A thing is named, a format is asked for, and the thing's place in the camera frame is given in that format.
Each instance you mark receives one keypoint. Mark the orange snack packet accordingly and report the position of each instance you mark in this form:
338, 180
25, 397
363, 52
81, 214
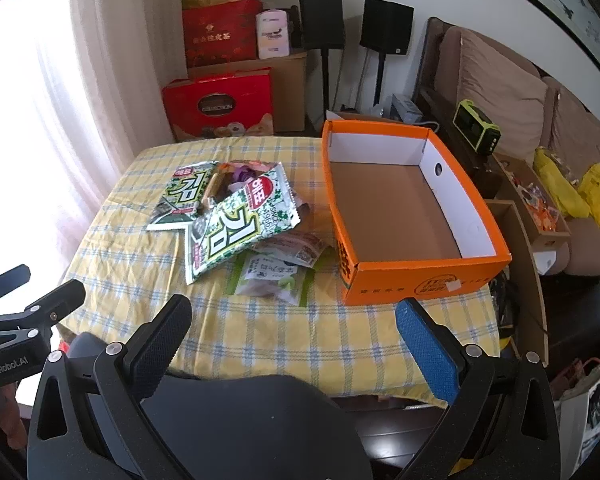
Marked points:
215, 190

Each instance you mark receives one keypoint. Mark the dark wooden side table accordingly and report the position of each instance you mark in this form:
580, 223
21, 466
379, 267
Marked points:
460, 175

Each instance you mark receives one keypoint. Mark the pink snack packet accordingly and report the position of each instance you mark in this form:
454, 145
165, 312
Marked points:
290, 247

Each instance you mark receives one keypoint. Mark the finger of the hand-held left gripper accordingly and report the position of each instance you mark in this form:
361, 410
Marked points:
5, 282
55, 302

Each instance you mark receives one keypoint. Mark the brown cardboard box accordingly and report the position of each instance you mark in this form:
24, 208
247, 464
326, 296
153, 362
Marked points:
290, 95

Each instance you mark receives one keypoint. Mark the dark coffee table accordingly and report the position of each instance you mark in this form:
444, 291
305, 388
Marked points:
580, 310

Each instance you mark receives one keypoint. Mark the brown sofa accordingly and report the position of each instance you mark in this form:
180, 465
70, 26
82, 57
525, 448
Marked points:
585, 250

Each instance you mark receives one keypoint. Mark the yellow plastic bag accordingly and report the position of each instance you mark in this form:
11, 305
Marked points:
597, 195
560, 185

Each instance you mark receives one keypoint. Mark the white pink tissue pack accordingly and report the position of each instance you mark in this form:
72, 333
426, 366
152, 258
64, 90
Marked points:
272, 35

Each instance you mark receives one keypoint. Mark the red gift bag gold print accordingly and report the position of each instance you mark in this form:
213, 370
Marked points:
220, 35

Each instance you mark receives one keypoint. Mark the white sheer curtain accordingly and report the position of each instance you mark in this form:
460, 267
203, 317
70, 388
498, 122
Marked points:
80, 85

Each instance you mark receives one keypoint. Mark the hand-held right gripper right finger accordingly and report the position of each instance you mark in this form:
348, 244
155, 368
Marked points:
425, 350

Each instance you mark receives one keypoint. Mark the green pastry packet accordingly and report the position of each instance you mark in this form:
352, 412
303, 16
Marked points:
270, 280

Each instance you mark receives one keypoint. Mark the black speaker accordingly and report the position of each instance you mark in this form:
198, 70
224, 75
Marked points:
386, 25
320, 17

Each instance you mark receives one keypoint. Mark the cardboard tray of snacks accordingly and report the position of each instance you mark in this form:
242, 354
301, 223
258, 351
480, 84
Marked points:
540, 210

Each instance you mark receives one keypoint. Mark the orange cardboard box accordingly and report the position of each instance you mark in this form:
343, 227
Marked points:
405, 210

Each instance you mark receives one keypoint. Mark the beige sofa cushion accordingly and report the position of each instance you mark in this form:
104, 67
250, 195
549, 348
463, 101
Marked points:
500, 85
585, 125

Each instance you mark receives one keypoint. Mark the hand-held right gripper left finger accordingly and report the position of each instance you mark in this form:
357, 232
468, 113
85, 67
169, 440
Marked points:
155, 350

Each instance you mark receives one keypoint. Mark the framed wall painting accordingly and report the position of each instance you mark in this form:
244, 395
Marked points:
555, 5

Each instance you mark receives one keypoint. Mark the green black power station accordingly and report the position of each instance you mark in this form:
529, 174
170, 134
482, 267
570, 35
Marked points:
475, 125

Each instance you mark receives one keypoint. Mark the yellow plaid tablecloth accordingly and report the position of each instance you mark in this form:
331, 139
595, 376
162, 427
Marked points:
280, 340

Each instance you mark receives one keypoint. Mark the printed paper bag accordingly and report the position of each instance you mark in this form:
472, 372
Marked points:
585, 410

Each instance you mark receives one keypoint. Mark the black speaker stand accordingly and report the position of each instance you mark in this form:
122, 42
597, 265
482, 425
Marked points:
380, 77
325, 80

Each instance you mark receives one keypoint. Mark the purple spout pouch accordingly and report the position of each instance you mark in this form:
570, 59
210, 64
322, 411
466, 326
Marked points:
242, 176

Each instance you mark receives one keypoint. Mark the green white seaweed packet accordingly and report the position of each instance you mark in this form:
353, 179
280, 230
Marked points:
235, 230
180, 195

